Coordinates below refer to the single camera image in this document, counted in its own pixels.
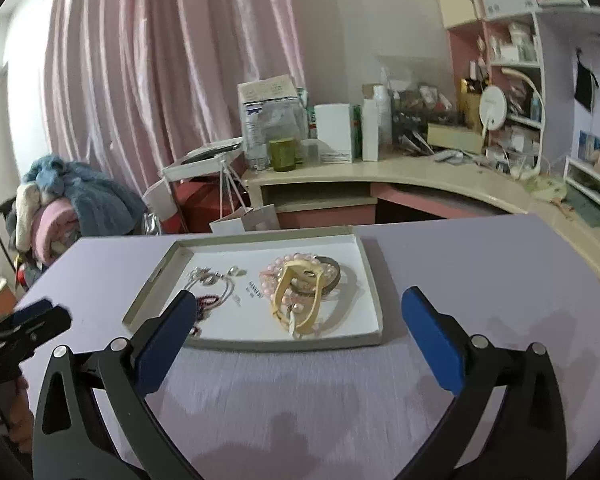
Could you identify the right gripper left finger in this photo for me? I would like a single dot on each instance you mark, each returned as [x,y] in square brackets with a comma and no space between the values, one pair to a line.
[93,420]

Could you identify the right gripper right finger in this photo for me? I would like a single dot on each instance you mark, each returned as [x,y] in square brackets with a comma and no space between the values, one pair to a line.
[528,437]

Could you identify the pearl cluster chain earring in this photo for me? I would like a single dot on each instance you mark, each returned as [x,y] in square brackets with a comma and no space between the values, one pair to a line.
[201,275]

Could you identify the thin silver bangle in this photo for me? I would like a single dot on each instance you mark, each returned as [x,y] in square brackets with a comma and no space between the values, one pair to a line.
[211,296]

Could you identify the grey metal cuff bangle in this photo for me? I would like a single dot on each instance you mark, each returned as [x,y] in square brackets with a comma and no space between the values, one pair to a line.
[332,271]

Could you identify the cream yellow wristwatch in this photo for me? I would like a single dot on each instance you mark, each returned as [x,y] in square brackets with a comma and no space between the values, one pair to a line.
[298,315]

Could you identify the large pearl earring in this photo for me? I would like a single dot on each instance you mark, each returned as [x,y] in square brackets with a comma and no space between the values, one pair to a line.
[236,272]

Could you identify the person's left hand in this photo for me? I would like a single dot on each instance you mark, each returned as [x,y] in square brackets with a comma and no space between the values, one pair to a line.
[21,419]

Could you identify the pile of folded blankets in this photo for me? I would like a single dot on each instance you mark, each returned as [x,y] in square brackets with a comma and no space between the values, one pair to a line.
[59,202]

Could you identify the white chair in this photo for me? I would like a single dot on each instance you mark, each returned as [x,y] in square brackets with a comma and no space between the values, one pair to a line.
[197,188]

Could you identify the white paper shopping bag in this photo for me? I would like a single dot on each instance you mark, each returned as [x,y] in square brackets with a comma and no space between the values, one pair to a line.
[236,217]

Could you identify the grey shallow cardboard tray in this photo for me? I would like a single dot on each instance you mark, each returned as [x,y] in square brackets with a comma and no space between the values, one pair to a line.
[350,316]

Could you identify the pink curtain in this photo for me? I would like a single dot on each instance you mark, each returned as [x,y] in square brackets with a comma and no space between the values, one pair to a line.
[130,86]

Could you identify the cream curved desk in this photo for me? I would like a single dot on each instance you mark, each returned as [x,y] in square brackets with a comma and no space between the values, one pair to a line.
[468,181]

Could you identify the round white vanity mirror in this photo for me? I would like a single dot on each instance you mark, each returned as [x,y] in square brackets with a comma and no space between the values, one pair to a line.
[493,109]

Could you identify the green glass jar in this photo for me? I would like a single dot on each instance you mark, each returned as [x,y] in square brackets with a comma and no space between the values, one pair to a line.
[283,154]

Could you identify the clear bag of supplies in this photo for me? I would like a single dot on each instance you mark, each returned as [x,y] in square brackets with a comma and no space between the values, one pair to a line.
[271,110]

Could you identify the white rectangular box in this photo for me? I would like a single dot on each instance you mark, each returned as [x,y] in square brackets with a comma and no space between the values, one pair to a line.
[334,132]

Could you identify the white lotion bottle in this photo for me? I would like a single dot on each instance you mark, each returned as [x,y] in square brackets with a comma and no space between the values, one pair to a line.
[382,100]

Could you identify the white pink shelving unit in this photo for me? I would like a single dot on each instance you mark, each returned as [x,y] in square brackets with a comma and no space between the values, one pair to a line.
[543,58]

